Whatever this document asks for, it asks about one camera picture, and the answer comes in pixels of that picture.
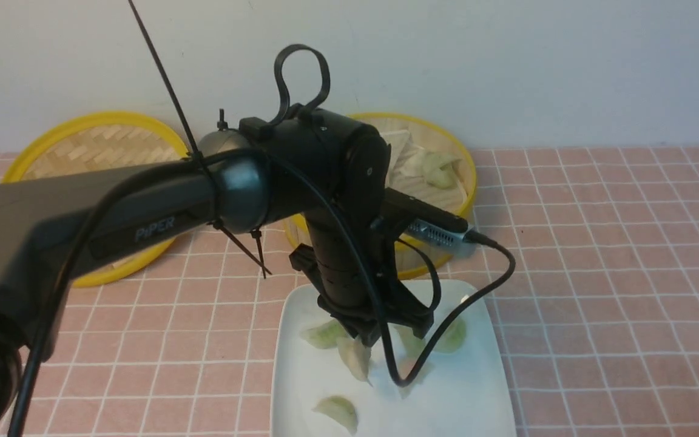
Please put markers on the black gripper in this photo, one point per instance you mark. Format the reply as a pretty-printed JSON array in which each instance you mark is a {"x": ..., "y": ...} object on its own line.
[{"x": 361, "y": 290}]

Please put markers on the pale green dumpling edge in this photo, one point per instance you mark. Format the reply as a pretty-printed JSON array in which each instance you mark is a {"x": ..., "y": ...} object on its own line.
[{"x": 356, "y": 357}]

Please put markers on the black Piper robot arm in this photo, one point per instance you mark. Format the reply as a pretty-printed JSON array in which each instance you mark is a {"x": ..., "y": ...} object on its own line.
[{"x": 328, "y": 167}]

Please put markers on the green dumpling plate upper left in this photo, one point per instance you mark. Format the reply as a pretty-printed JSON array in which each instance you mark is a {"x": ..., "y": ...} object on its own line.
[{"x": 324, "y": 336}]

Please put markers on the green dumpling plate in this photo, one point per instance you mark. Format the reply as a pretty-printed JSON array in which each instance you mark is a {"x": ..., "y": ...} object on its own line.
[
  {"x": 341, "y": 410},
  {"x": 412, "y": 345},
  {"x": 453, "y": 338},
  {"x": 324, "y": 336}
]

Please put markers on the green dumpling plate centre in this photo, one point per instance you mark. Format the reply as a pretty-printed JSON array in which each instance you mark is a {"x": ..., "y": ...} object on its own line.
[{"x": 412, "y": 345}]

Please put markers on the white square plate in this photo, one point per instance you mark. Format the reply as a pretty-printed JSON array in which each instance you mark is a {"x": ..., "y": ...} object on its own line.
[{"x": 462, "y": 394}]

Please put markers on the green dumpling plate upper right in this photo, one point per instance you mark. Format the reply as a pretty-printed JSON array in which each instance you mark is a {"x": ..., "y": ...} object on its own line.
[{"x": 453, "y": 338}]

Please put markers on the green dumpling plate bottom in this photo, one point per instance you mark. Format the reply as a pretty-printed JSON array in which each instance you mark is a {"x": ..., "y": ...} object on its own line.
[{"x": 341, "y": 410}]

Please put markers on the white dumpling basket rear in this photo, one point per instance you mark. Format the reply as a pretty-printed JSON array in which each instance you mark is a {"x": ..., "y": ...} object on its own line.
[{"x": 410, "y": 164}]

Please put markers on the yellow rimmed bamboo steamer basket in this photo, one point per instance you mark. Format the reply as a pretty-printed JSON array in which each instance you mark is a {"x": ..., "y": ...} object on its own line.
[{"x": 458, "y": 200}]

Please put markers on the black zip tie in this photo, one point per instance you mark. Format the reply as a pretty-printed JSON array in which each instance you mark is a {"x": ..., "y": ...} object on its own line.
[{"x": 195, "y": 155}]

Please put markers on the pink checkered tablecloth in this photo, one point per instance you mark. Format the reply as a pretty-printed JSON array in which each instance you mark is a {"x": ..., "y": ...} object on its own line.
[{"x": 598, "y": 329}]

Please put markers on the yellow rimmed bamboo steamer lid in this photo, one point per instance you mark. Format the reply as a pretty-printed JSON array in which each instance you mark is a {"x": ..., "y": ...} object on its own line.
[{"x": 96, "y": 142}]

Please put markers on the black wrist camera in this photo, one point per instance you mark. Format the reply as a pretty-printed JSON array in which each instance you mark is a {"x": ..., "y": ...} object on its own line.
[{"x": 431, "y": 221}]

